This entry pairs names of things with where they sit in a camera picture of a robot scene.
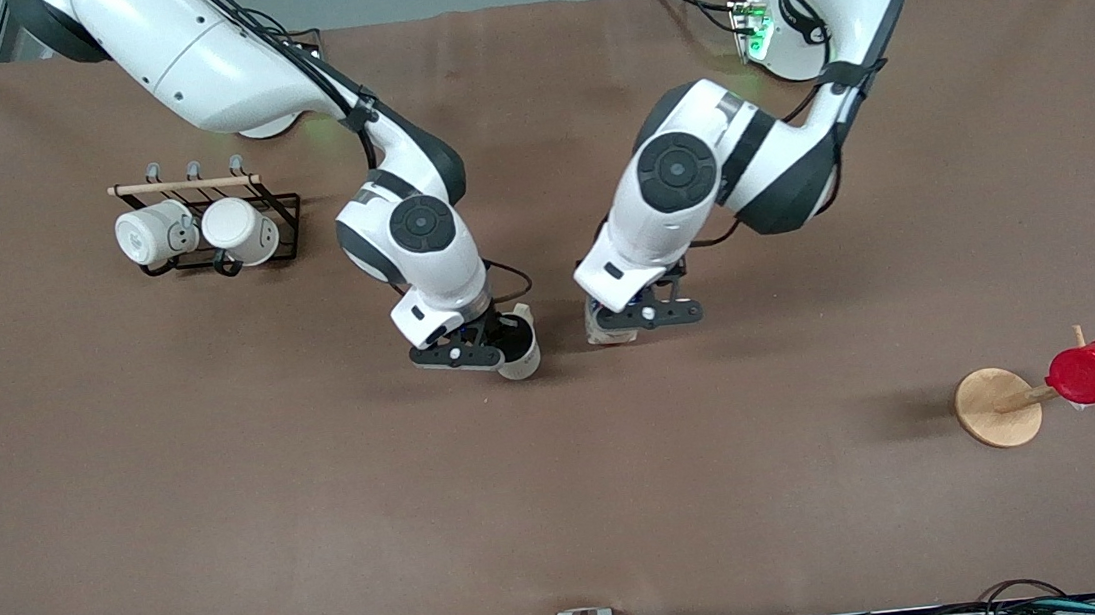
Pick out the white mug with face print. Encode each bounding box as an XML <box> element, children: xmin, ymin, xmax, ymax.
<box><xmin>112</xmin><ymin>197</ymin><xmax>205</xmax><ymax>282</ymax></box>

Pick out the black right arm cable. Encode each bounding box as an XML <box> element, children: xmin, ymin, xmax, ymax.
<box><xmin>176</xmin><ymin>0</ymin><xmax>537</xmax><ymax>333</ymax></box>

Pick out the blue white milk carton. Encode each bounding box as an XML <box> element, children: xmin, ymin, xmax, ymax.
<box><xmin>582</xmin><ymin>291</ymin><xmax>642</xmax><ymax>349</ymax></box>

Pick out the wooden cup tree stand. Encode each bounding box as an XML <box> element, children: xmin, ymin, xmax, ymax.
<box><xmin>947</xmin><ymin>322</ymin><xmax>1095</xmax><ymax>455</ymax></box>

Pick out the beige mug with grey inside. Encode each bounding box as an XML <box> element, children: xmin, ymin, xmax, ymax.
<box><xmin>489</xmin><ymin>301</ymin><xmax>545</xmax><ymax>385</ymax></box>

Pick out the plain white mug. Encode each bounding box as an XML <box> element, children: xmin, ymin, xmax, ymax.
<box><xmin>198</xmin><ymin>192</ymin><xmax>285</xmax><ymax>281</ymax></box>

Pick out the black wire mug rack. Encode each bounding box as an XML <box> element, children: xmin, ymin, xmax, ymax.
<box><xmin>104</xmin><ymin>149</ymin><xmax>309</xmax><ymax>289</ymax></box>

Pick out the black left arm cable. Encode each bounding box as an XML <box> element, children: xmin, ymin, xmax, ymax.
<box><xmin>661</xmin><ymin>0</ymin><xmax>964</xmax><ymax>251</ymax></box>

